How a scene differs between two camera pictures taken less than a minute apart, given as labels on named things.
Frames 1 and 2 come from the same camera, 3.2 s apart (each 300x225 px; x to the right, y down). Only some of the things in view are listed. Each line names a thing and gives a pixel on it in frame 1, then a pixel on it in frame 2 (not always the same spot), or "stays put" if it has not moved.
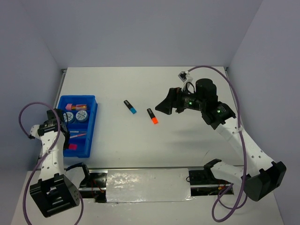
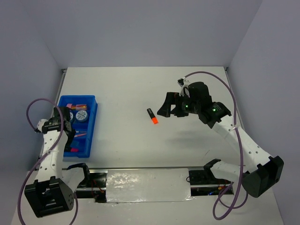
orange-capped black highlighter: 151,114 stays put
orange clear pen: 77,135 stays put
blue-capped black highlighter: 131,108 -> 74,143
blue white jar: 81,116 stays put
